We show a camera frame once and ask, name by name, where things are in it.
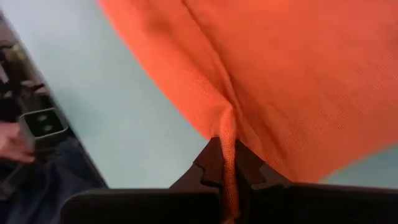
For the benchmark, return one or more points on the orange towel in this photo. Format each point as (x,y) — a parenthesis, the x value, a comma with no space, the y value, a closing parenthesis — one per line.
(280,77)

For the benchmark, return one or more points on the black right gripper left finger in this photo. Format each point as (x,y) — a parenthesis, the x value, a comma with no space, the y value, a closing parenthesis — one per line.
(155,205)

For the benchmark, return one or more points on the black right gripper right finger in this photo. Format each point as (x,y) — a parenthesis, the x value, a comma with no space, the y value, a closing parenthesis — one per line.
(311,205)

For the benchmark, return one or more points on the person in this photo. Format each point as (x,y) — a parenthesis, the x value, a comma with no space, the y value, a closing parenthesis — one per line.
(46,193)

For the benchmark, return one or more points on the person's hand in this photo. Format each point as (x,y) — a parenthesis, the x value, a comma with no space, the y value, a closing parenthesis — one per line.
(12,143)

